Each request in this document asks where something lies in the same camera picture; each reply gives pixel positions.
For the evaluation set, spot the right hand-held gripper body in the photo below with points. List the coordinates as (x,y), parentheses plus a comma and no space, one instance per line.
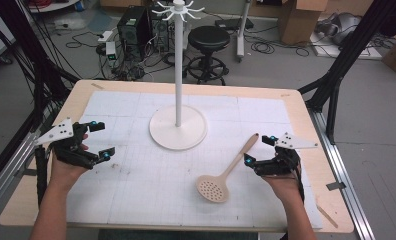
(279,165)

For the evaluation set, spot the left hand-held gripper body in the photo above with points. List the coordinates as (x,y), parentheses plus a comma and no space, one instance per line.
(61,131)

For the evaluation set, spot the beige slotted spoon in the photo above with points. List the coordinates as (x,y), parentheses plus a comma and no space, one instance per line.
(212,188)

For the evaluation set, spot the white hook rack stand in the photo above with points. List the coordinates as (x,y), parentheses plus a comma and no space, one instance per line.
(178,128)

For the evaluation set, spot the person's right hand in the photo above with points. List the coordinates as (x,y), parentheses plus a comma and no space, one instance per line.
(286,186)

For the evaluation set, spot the person's left hand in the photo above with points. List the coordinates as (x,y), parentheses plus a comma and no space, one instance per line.
(64,175)

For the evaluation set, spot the grey tape piece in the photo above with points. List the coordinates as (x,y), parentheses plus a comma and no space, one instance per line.
(336,186)
(25,172)

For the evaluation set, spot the thin wooden stick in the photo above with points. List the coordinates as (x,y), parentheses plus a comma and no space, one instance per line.
(327,216)

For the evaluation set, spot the white grid paper mat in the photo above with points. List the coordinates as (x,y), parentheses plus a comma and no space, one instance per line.
(172,186)

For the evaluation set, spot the white box with green display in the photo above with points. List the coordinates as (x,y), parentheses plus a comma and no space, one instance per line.
(111,50)

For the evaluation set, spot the white power strip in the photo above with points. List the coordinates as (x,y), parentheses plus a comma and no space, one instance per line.
(105,36)

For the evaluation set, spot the white metal stand leg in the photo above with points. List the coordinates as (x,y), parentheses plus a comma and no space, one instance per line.
(242,30)

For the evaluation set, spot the grey-fronted computer tower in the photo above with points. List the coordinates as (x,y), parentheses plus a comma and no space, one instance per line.
(159,31)

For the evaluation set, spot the black round stool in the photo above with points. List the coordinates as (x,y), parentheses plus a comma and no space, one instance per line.
(208,40)

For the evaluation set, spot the flat black box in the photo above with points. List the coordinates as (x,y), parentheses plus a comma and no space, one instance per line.
(234,23)

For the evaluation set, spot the tall cardboard box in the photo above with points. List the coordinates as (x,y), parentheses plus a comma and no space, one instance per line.
(301,20)

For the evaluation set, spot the open cardboard box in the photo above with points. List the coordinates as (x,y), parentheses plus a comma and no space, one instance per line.
(119,2)

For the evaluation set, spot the round white table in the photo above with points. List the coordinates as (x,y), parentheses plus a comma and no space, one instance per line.
(52,5)

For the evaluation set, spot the aluminium rail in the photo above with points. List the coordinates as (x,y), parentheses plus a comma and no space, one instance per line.
(339,173)
(6,180)

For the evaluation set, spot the black metal frame strut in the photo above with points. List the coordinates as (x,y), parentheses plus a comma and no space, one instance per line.
(349,56)
(26,50)

